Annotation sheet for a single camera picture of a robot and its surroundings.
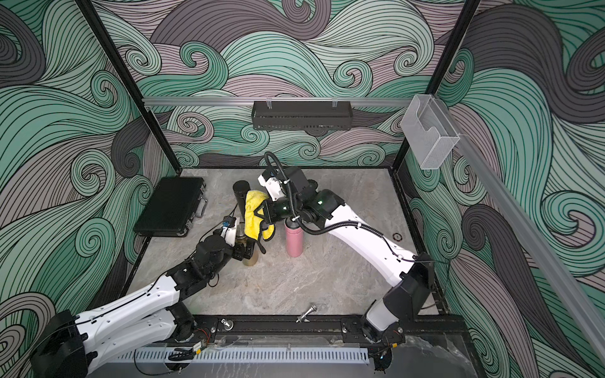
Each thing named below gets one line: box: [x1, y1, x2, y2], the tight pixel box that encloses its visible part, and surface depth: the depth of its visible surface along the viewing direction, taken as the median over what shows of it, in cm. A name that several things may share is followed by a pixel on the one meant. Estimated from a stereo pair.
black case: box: [133, 176, 208, 238], surface depth 103 cm
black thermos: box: [232, 179, 251, 219], surface depth 87 cm
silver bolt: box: [296, 303, 318, 323], surface depth 77 cm
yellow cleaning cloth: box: [244, 189, 276, 241], surface depth 68 cm
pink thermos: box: [283, 216, 305, 258], surface depth 82 cm
